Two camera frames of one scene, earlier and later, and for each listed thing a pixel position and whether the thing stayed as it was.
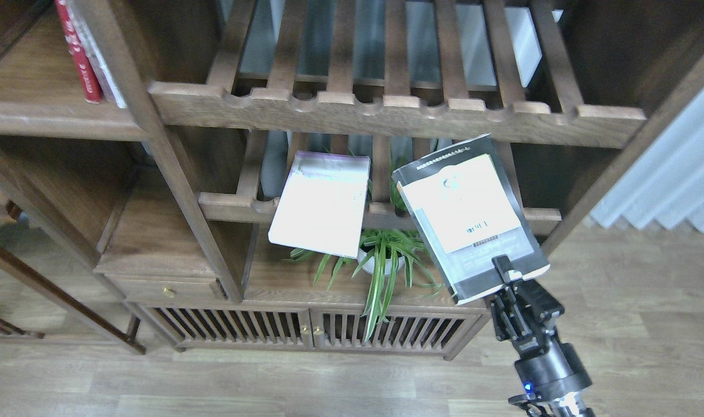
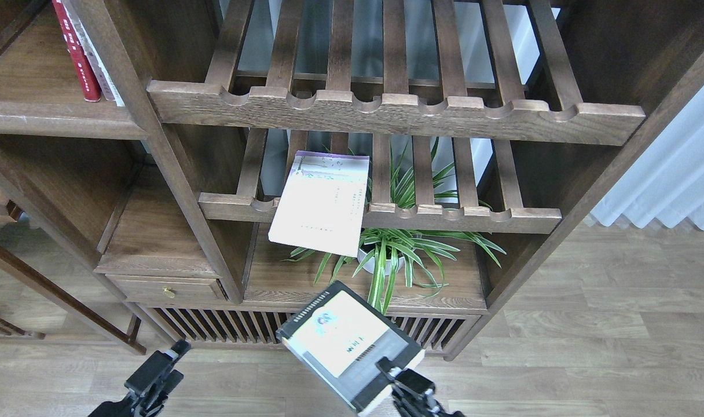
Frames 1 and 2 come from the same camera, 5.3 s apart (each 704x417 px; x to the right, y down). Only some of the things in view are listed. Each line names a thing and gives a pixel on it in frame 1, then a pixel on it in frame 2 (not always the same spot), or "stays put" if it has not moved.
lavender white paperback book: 323,205 stays put
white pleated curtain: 678,176 stays put
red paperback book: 91,89 stays put
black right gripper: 556,372 → 410,381
